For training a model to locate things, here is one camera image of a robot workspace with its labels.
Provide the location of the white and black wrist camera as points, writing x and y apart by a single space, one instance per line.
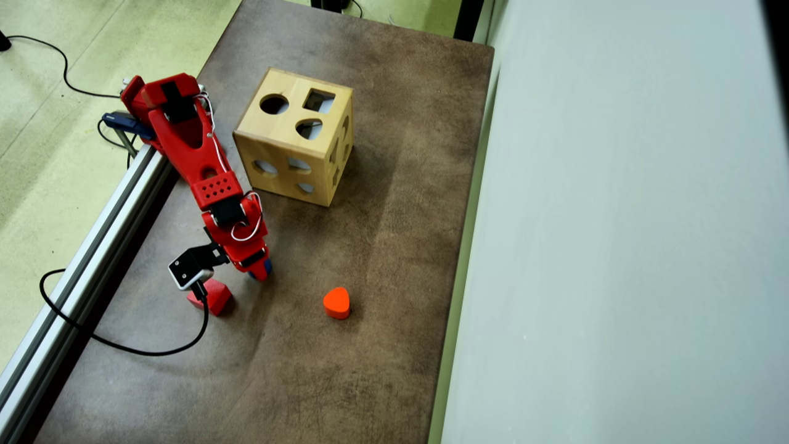
188 271

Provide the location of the wooden shape sorter box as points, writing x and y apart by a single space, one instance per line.
296 83

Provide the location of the black object on floor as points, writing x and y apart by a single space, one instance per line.
327 5

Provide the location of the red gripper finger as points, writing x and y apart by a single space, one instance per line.
260 273

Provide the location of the blue clamp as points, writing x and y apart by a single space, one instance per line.
126 123

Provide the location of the red robot base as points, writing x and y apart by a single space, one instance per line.
132 98

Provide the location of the orange heart block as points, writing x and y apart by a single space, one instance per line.
336 302

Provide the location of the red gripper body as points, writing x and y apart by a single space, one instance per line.
254 259

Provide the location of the red cube block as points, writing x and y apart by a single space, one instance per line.
219 299

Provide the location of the aluminium profile rail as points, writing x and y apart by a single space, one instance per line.
98 240

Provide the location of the black camera bracket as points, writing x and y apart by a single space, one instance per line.
212 254

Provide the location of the red robot arm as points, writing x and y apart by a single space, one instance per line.
191 148

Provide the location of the black post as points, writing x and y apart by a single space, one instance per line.
468 18

